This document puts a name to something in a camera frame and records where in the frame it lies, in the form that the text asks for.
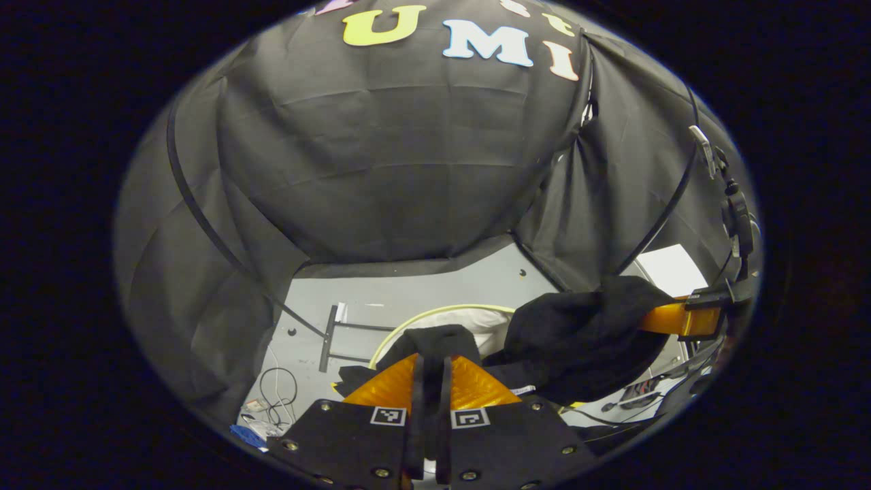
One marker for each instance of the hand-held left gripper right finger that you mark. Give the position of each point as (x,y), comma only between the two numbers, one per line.
(444,401)

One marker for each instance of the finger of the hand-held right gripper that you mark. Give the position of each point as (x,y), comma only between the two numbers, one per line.
(680,320)

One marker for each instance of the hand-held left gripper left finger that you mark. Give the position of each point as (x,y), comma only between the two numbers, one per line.
(415,408)

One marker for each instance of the white laundry hamper yellow rim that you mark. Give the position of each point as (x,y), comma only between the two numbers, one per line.
(476,320)

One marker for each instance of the black knit garment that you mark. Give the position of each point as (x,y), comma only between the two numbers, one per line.
(578,333)

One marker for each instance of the black metal clothes rack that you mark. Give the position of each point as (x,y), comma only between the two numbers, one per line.
(204,218)

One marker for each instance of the white paper sheet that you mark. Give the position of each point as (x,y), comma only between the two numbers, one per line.
(670,271)

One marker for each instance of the white paper garment tag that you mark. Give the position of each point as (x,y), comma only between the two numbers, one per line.
(524,390)

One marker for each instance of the small blue object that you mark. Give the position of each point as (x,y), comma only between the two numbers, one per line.
(248,435)

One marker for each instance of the black backdrop cloth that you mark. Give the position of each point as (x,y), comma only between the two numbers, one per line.
(381,170)

